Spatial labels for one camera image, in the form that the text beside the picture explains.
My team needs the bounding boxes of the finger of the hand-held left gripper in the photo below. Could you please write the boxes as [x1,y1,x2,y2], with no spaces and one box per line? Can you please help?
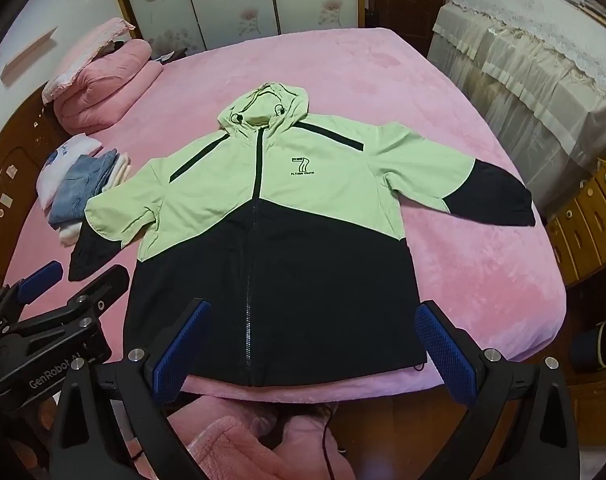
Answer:
[67,264,130,320]
[17,260,65,307]

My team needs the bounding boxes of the white folded garment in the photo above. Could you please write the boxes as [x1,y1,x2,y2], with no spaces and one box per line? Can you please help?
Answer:
[37,134,102,211]

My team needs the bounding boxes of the black round container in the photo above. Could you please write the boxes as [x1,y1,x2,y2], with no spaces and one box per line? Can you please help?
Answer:
[570,319,606,373]

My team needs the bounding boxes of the pink lace-trimmed pillow towel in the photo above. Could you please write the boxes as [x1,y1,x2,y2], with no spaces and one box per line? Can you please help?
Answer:
[42,16,136,106]

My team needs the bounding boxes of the person's pink fleece clothing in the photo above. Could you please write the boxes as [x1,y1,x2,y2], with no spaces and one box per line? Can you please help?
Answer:
[168,394,344,480]

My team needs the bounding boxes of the pink bed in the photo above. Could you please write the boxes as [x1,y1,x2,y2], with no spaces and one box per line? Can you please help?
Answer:
[23,27,568,413]

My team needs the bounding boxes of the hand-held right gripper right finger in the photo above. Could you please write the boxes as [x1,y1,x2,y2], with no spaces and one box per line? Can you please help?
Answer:
[415,301,581,480]

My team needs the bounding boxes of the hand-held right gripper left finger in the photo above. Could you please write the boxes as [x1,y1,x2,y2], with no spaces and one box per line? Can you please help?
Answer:
[49,298,212,480]

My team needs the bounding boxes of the pink folded quilt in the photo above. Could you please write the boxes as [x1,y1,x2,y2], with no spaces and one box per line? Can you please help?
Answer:
[54,39,164,133]

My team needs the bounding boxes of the wooden wall strip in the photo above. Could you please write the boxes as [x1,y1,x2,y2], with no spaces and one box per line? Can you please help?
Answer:
[0,27,58,81]

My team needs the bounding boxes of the wooden drawer cabinet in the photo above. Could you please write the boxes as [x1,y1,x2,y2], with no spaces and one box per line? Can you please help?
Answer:
[545,147,606,288]

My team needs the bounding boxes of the black cable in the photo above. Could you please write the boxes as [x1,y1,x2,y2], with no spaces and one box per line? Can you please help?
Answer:
[313,405,348,480]

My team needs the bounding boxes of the cream folded clothes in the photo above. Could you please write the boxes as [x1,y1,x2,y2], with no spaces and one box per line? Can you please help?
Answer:
[58,152,134,242]

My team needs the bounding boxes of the green and black hooded jacket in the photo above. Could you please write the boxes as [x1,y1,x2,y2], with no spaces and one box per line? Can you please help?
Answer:
[68,81,536,388]

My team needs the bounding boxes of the floral wardrobe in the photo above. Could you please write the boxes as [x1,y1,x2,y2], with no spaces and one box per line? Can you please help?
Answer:
[105,0,378,58]

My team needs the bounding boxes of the wooden headboard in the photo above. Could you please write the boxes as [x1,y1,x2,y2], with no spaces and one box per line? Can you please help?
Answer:
[0,92,64,296]

